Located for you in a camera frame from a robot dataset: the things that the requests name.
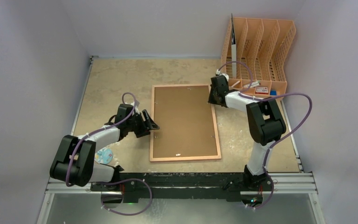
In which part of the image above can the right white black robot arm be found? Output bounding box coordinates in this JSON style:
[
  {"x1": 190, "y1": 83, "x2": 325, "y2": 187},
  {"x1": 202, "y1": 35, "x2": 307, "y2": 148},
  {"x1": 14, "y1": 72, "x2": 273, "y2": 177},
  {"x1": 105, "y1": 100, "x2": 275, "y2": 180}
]
[{"x1": 208, "y1": 75, "x2": 286, "y2": 190}]

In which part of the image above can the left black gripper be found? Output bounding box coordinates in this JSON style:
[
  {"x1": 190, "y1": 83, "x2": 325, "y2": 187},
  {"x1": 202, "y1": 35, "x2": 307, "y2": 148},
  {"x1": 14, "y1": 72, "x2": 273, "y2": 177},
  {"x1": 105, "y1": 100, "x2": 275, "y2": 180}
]
[{"x1": 126, "y1": 110, "x2": 158, "y2": 138}]

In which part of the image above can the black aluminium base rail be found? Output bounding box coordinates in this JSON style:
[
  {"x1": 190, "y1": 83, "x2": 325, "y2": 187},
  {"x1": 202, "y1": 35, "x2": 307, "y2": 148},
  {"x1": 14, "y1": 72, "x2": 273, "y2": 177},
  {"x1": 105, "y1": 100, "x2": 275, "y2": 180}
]
[{"x1": 44, "y1": 171, "x2": 318, "y2": 205}]

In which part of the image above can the red white small box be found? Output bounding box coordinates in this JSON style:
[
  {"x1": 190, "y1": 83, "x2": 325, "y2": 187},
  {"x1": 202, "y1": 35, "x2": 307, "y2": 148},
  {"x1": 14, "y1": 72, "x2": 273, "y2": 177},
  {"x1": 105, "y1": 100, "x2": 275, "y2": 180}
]
[{"x1": 255, "y1": 86, "x2": 269, "y2": 95}]

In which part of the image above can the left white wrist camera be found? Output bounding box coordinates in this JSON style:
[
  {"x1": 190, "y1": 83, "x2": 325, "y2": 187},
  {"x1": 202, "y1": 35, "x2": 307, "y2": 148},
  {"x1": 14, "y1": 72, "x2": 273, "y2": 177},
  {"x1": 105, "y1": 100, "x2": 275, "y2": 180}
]
[{"x1": 131, "y1": 100, "x2": 140, "y2": 114}]

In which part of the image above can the orange plastic file organizer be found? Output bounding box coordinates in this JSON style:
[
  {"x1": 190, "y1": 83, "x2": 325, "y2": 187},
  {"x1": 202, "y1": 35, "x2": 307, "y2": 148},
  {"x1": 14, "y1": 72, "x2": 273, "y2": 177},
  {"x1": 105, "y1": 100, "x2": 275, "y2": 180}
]
[{"x1": 220, "y1": 17, "x2": 296, "y2": 98}]

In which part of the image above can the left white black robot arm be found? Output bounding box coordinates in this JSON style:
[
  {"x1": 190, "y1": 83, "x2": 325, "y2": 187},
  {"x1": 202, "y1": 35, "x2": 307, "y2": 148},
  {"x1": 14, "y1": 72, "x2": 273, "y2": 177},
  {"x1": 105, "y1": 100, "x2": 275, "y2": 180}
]
[{"x1": 49, "y1": 104, "x2": 160, "y2": 191}]

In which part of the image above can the pink wooden picture frame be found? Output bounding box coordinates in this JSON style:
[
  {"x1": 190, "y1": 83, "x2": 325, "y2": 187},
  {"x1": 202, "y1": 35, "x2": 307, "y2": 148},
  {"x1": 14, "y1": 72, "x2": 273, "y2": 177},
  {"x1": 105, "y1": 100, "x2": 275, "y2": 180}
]
[{"x1": 149, "y1": 84, "x2": 222, "y2": 162}]

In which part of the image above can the brown frame backing board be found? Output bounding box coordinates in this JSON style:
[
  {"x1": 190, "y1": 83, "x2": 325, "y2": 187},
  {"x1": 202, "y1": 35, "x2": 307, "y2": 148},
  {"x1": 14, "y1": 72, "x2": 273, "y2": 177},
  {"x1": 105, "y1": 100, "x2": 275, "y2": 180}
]
[{"x1": 152, "y1": 86, "x2": 218, "y2": 159}]

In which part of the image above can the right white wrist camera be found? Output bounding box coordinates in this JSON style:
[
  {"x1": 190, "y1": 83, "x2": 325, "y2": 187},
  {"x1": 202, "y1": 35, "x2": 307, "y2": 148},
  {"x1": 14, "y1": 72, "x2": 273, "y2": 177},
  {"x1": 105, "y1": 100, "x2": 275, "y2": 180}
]
[{"x1": 215, "y1": 69, "x2": 229, "y2": 81}]

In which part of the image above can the white red glue stick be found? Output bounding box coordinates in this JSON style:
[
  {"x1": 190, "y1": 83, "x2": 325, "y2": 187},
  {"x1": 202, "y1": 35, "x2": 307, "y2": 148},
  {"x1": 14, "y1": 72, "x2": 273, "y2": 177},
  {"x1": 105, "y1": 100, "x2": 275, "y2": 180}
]
[{"x1": 243, "y1": 81, "x2": 260, "y2": 88}]

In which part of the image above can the blue tape dispenser pack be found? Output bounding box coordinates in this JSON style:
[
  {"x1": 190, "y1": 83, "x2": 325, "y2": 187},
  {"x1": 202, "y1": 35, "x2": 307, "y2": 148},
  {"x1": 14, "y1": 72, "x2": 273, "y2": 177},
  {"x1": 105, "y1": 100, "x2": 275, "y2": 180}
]
[{"x1": 94, "y1": 147, "x2": 114, "y2": 165}]

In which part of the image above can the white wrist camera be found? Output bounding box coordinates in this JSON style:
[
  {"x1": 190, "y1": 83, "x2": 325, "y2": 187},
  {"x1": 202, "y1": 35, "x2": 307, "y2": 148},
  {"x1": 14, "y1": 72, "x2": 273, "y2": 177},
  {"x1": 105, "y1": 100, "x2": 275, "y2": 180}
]
[
  {"x1": 131, "y1": 100, "x2": 140, "y2": 114},
  {"x1": 215, "y1": 69, "x2": 229, "y2": 81}
]

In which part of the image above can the white folder in organizer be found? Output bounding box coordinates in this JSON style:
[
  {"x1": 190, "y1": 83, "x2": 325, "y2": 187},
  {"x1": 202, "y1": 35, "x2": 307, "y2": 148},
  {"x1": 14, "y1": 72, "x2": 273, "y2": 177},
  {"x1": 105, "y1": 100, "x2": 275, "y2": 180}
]
[{"x1": 231, "y1": 14, "x2": 237, "y2": 78}]

